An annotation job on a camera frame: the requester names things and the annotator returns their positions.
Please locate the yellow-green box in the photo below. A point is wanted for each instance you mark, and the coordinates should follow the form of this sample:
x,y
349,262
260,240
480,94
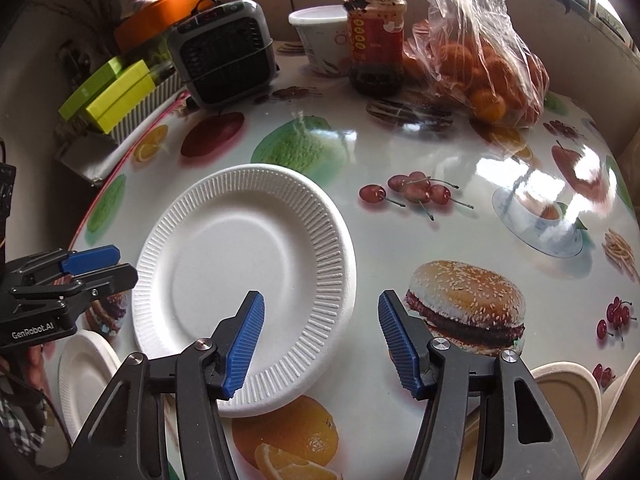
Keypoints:
x,y
120,95

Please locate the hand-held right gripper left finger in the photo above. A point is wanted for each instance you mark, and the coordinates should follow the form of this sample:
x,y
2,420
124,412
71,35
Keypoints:
x,y
245,345

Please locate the beige paper bowl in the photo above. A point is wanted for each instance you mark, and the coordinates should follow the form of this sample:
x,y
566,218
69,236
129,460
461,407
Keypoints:
x,y
565,405
620,410

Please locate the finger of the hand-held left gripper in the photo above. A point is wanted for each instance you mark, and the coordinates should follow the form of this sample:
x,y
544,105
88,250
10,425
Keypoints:
x,y
92,259
110,280

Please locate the person's left hand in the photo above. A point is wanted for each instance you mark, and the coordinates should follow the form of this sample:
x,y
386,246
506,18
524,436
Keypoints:
x,y
36,367

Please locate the large ribbed white paper plate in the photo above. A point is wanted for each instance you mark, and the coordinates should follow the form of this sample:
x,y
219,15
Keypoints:
x,y
225,250

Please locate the plastic bag of oranges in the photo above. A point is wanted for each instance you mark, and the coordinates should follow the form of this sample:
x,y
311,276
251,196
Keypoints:
x,y
480,75

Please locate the glass sauce jar red lid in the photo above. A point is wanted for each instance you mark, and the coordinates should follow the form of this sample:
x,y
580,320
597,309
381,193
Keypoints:
x,y
375,35

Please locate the fruit print tablecloth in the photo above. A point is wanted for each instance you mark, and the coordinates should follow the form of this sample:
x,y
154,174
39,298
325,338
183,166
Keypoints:
x,y
400,160

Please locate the small grey fan heater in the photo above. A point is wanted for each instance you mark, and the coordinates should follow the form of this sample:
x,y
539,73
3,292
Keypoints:
x,y
225,55

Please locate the white paper cup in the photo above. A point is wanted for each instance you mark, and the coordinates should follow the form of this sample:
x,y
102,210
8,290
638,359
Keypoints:
x,y
320,40

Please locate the white ribbed box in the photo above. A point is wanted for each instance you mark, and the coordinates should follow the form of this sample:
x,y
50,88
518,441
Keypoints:
x,y
145,110

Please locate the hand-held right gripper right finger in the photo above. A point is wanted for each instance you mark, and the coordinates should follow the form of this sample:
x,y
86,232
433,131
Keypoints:
x,y
395,345

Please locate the orange plastic basin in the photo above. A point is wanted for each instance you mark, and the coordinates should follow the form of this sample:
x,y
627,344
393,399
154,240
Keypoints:
x,y
175,7

